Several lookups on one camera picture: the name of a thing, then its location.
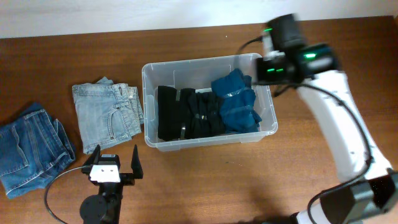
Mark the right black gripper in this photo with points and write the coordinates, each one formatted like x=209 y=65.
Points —
x=260 y=78

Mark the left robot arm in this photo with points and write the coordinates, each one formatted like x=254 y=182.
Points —
x=105 y=206

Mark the light blue jeans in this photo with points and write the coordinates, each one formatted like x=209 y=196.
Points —
x=108 y=113

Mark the clear plastic storage bin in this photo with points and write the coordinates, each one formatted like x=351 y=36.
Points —
x=198 y=74

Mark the teal blue taped cloth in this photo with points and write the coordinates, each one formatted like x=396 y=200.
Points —
x=238 y=98

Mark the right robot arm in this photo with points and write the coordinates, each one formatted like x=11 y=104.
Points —
x=368 y=183

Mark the black taped cloth bundle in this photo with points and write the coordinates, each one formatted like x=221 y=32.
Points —
x=205 y=119

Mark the dark blue folded jeans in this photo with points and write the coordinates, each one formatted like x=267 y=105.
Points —
x=34 y=150

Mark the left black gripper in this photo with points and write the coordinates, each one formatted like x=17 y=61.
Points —
x=126 y=178

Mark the black folded garment in bin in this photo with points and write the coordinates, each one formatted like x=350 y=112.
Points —
x=175 y=116

